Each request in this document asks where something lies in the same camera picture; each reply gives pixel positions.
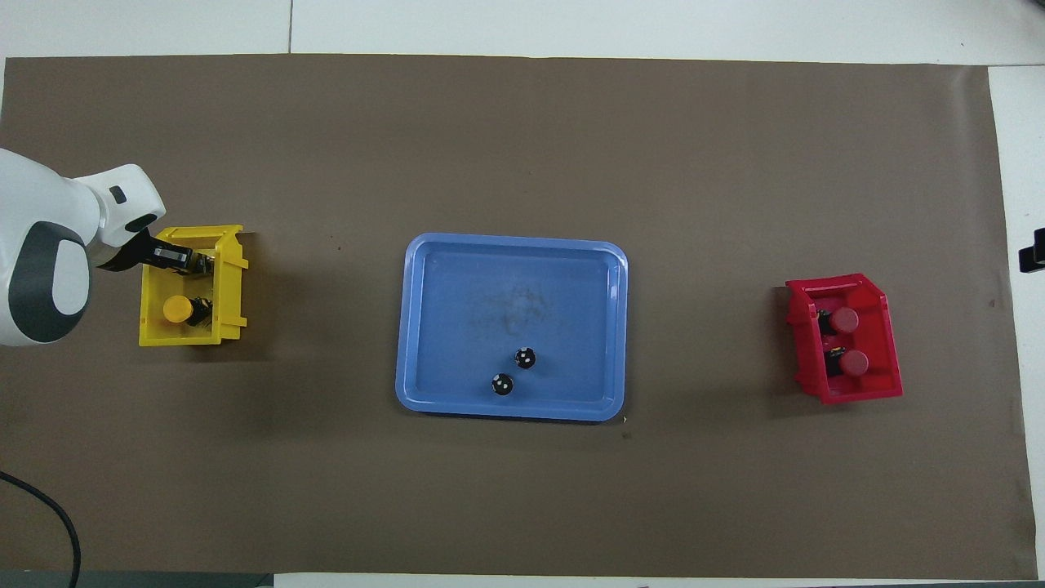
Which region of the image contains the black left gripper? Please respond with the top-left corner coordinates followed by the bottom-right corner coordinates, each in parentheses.
top-left (121, 228), bottom-right (197, 274)

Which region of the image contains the red push button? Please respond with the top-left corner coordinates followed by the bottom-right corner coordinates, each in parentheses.
top-left (824, 346), bottom-right (870, 379)
top-left (818, 305), bottom-right (860, 336)

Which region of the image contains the yellow plastic bin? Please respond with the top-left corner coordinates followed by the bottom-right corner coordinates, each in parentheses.
top-left (138, 225), bottom-right (249, 348)

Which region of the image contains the red plastic bin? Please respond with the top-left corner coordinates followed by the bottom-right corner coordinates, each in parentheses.
top-left (785, 273), bottom-right (905, 406)

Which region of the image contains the brown paper table mat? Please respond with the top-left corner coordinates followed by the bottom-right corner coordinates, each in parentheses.
top-left (0, 54), bottom-right (1038, 579)

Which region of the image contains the blue plastic tray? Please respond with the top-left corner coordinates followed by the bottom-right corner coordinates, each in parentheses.
top-left (395, 233), bottom-right (629, 423)

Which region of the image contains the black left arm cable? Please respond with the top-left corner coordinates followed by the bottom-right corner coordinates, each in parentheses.
top-left (0, 471), bottom-right (83, 588)

